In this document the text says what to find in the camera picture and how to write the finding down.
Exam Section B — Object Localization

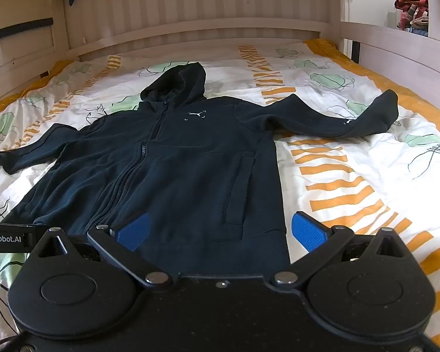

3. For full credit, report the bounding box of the white printed duvet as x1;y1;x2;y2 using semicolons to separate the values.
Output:
0;40;440;352

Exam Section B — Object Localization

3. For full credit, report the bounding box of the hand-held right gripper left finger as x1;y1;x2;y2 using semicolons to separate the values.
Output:
27;212;170;289

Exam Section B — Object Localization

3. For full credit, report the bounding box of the yellow bedsheet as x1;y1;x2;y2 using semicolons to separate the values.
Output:
0;38;440;121

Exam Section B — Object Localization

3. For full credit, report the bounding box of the dark navy zip hoodie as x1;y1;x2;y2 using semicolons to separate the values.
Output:
0;62;400;276

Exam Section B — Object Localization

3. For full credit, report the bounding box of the black bed rail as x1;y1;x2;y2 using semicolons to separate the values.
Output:
0;18;54;43

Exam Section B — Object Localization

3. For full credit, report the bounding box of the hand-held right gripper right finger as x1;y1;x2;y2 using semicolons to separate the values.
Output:
270;211;413;287

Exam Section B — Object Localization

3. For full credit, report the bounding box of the pile of colourful clothes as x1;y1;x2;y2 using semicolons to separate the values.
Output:
394;0;429;35

